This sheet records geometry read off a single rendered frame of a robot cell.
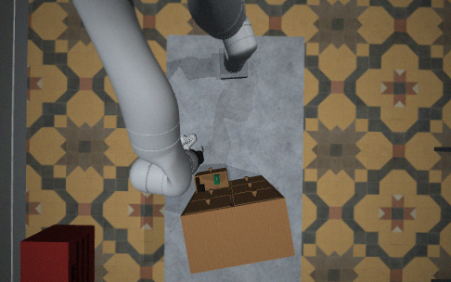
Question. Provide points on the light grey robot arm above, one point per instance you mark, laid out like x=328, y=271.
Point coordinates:
x=146, y=98

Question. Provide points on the brown wooden drawer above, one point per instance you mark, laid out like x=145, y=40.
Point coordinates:
x=207, y=179
x=249, y=187
x=208, y=204
x=246, y=180
x=212, y=194
x=255, y=196

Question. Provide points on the brown wooden chest of drawers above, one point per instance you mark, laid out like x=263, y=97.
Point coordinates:
x=237, y=235

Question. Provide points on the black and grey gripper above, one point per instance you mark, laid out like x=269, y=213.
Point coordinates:
x=197, y=156

